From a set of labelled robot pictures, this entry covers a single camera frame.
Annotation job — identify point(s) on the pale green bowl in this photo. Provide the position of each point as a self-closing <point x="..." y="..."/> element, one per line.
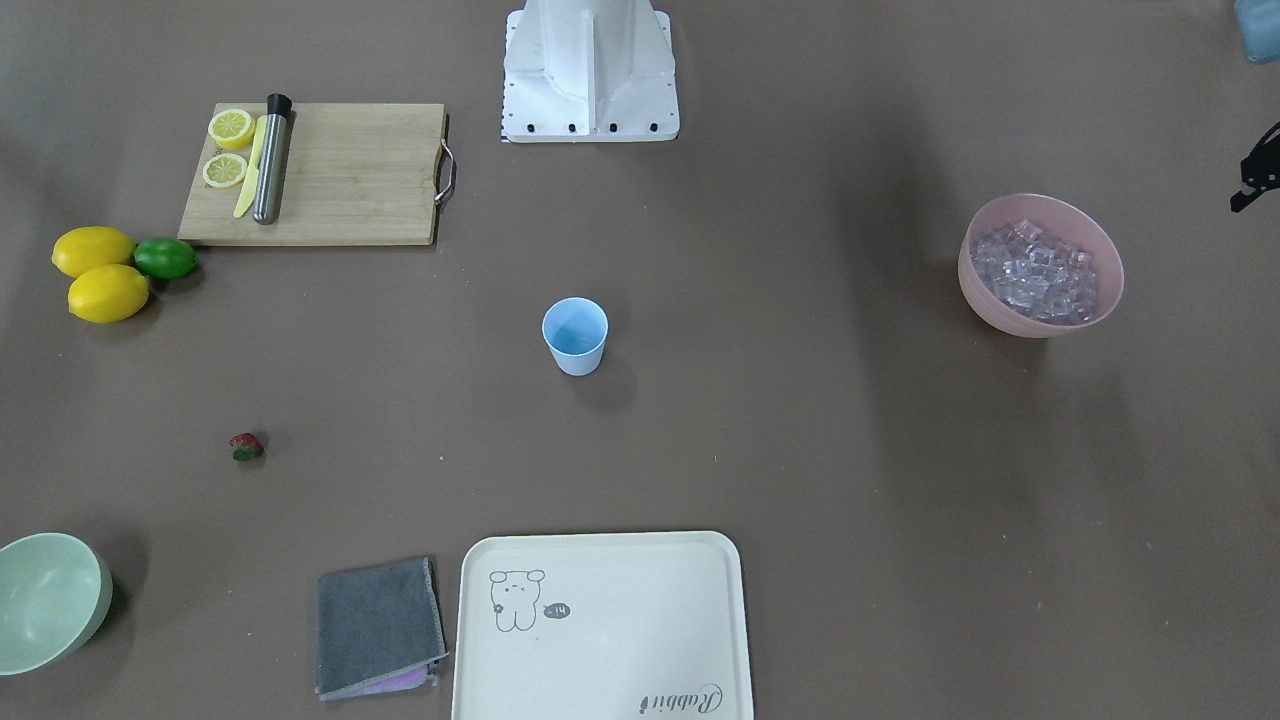
<point x="55" y="593"/>

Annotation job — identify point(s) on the bamboo cutting board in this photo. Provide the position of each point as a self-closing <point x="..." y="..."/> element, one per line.
<point x="356" y="174"/>

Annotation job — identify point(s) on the lemon half slice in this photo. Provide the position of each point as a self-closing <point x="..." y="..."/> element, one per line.
<point x="232" y="128"/>
<point x="224" y="170"/>

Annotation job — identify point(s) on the grey folded cloth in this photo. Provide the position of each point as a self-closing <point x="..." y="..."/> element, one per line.
<point x="379" y="630"/>

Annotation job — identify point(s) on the pile of clear ice cubes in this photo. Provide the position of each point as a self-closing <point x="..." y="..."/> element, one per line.
<point x="1037" y="274"/>

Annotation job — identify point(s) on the green lime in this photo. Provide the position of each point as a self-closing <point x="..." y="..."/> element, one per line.
<point x="165" y="258"/>

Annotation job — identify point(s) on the light blue plastic cup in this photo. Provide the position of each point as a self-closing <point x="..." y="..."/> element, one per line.
<point x="575" y="330"/>

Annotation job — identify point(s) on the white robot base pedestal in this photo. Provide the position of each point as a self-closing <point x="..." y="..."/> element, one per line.
<point x="589" y="72"/>

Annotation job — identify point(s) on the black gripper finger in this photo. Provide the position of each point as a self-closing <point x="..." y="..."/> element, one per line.
<point x="1259" y="171"/>

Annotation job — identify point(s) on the lower whole yellow lemon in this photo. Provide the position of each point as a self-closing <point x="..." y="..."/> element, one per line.
<point x="108" y="293"/>

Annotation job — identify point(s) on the cream rabbit serving tray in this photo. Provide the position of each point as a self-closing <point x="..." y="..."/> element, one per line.
<point x="603" y="626"/>

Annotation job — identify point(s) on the pink bowl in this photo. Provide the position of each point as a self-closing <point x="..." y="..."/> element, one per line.
<point x="1057" y="217"/>

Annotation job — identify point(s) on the red strawberry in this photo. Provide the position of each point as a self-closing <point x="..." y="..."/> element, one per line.
<point x="245" y="447"/>

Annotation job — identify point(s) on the lower lemon half slice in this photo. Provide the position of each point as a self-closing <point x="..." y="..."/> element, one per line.
<point x="224" y="170"/>

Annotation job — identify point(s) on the upper lemon half slice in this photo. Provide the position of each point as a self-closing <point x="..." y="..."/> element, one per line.
<point x="232" y="128"/>

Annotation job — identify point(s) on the whole yellow lemon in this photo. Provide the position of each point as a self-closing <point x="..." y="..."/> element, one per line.
<point x="85" y="248"/>
<point x="108" y="293"/>

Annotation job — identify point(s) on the upper whole yellow lemon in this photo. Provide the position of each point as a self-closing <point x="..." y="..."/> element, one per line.
<point x="85" y="248"/>

